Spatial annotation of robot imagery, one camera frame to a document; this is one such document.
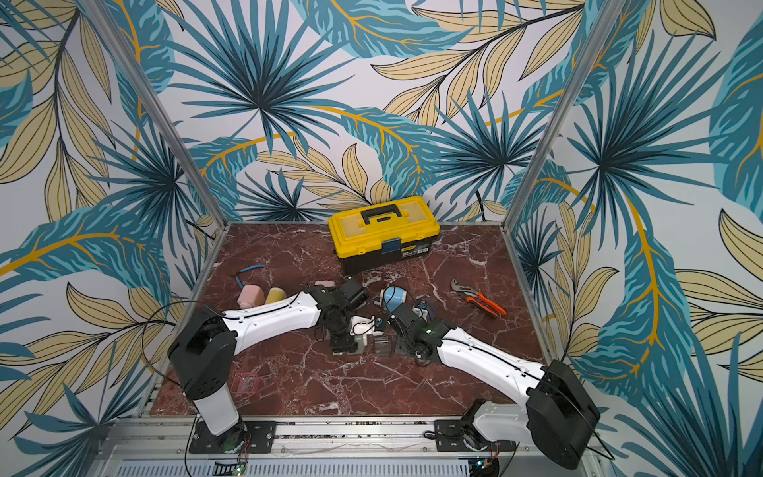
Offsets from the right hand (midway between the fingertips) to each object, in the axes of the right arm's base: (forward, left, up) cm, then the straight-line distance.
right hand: (405, 344), depth 83 cm
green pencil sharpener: (+1, +13, +3) cm, 13 cm away
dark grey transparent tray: (+1, +7, -5) cm, 8 cm away
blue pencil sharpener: (+15, +3, 0) cm, 16 cm away
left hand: (+2, +16, -1) cm, 16 cm away
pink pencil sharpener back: (+25, +25, -6) cm, 36 cm away
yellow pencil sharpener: (+16, +39, +2) cm, 42 cm away
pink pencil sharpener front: (+16, +47, +1) cm, 50 cm away
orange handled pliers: (+16, -26, -5) cm, 31 cm away
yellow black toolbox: (+32, +7, +11) cm, 35 cm away
